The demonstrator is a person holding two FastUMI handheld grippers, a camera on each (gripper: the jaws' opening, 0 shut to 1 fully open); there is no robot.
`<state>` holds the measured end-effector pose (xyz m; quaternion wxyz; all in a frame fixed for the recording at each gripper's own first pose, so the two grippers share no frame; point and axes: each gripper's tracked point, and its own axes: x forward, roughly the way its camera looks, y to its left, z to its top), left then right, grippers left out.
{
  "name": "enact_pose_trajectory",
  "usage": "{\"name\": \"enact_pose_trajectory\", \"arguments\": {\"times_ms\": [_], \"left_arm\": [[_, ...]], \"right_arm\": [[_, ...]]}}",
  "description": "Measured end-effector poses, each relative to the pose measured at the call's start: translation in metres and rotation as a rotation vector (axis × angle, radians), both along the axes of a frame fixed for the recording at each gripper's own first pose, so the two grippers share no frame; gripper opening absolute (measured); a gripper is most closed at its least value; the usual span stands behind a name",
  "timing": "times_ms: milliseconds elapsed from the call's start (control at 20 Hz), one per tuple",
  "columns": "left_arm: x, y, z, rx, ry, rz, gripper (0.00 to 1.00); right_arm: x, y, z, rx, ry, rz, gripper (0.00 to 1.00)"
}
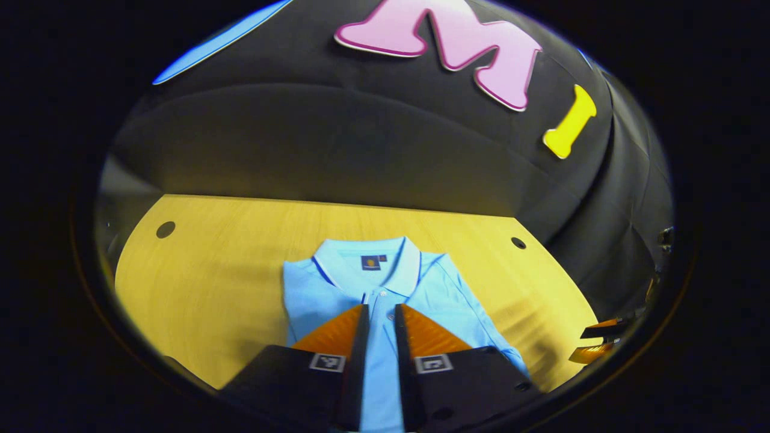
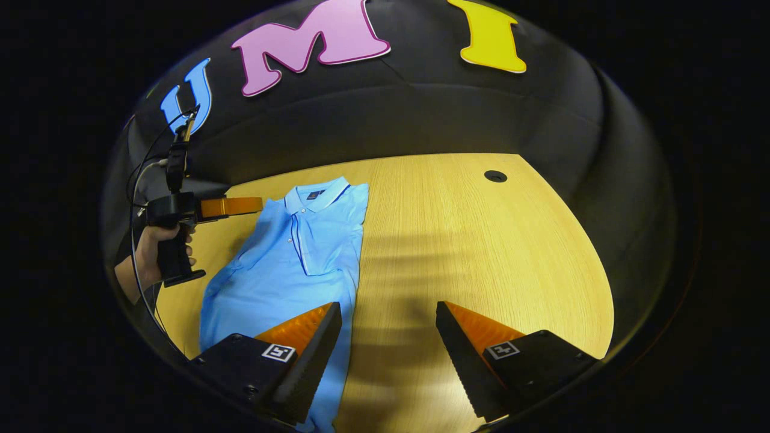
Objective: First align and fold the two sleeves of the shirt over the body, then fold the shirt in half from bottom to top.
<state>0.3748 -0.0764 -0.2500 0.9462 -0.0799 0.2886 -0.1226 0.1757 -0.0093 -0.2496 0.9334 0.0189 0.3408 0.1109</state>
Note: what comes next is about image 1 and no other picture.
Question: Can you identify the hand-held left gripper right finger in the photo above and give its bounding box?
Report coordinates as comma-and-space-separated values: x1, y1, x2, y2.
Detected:
394, 304, 545, 432

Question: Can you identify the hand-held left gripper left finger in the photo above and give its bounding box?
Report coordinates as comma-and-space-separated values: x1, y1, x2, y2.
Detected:
220, 304, 371, 432

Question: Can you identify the light blue T-shirt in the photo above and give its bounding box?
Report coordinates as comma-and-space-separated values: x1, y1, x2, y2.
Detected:
283, 236, 531, 432

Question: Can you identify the black backdrop cloth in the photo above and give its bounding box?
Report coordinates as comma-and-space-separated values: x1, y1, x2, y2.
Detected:
93, 0, 676, 319

